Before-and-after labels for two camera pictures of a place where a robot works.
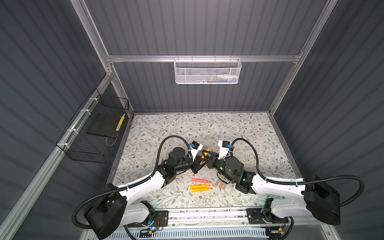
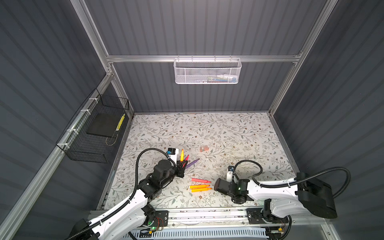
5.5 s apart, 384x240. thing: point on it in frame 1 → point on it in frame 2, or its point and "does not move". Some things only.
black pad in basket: x=105 y=124 does not move
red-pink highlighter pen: x=200 y=180 does not move
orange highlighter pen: x=208 y=150 → x=182 y=155
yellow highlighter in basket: x=120 y=122 does not move
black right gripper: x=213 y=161 → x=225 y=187
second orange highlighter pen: x=193 y=186 does not move
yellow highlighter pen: x=200 y=189 does not move
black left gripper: x=195 y=164 → x=179 y=169
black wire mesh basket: x=92 y=135 does not move
